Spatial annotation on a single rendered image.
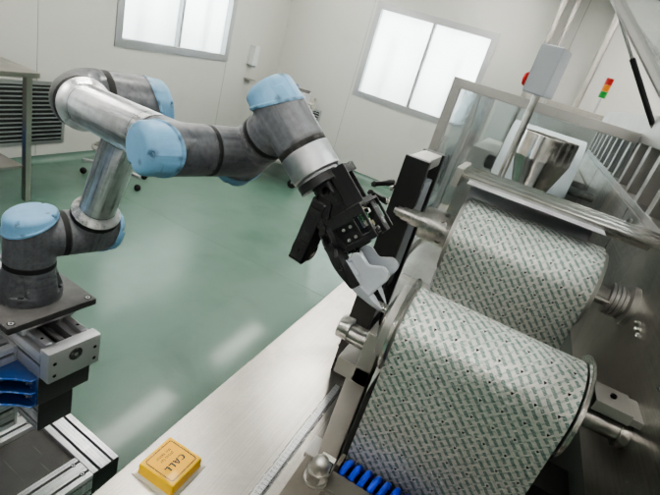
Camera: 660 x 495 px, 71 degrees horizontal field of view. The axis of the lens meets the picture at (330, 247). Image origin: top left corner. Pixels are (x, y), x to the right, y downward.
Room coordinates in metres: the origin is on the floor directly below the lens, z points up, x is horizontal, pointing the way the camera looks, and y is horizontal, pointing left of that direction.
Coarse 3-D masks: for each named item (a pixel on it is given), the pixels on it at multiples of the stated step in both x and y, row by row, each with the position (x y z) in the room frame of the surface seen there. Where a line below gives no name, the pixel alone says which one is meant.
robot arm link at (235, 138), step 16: (224, 128) 0.67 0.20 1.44; (240, 128) 0.69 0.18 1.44; (224, 144) 0.64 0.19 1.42; (240, 144) 0.67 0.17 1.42; (224, 160) 0.64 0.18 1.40; (240, 160) 0.66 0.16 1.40; (256, 160) 0.68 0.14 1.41; (272, 160) 0.69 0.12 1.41; (208, 176) 0.65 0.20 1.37; (224, 176) 0.67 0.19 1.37; (240, 176) 0.69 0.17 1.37; (256, 176) 0.72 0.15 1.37
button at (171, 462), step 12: (168, 444) 0.56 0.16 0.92; (180, 444) 0.56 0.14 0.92; (156, 456) 0.53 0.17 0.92; (168, 456) 0.54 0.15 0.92; (180, 456) 0.54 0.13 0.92; (192, 456) 0.55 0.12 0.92; (144, 468) 0.50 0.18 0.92; (156, 468) 0.51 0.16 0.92; (168, 468) 0.51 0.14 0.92; (180, 468) 0.52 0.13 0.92; (192, 468) 0.53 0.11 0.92; (156, 480) 0.50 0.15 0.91; (168, 480) 0.50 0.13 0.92; (180, 480) 0.50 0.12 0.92; (168, 492) 0.49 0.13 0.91
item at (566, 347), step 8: (568, 336) 1.00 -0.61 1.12; (568, 344) 0.97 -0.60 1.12; (568, 352) 0.94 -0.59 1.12; (576, 440) 0.63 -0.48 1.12; (568, 448) 0.64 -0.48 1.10; (576, 448) 0.61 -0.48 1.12; (560, 456) 0.65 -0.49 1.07; (568, 456) 0.62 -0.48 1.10; (576, 456) 0.59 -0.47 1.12; (560, 464) 0.63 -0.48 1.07; (568, 464) 0.60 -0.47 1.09; (576, 464) 0.58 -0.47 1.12; (568, 472) 0.58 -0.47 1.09; (576, 472) 0.56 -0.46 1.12; (576, 480) 0.55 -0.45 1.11; (576, 488) 0.53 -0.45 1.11
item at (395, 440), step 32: (384, 416) 0.54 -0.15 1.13; (416, 416) 0.52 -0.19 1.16; (352, 448) 0.54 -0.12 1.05; (384, 448) 0.53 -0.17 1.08; (416, 448) 0.52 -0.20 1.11; (448, 448) 0.50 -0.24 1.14; (480, 448) 0.49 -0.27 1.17; (384, 480) 0.52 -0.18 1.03; (416, 480) 0.51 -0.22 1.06; (448, 480) 0.50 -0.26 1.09; (480, 480) 0.49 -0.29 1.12; (512, 480) 0.48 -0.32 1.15
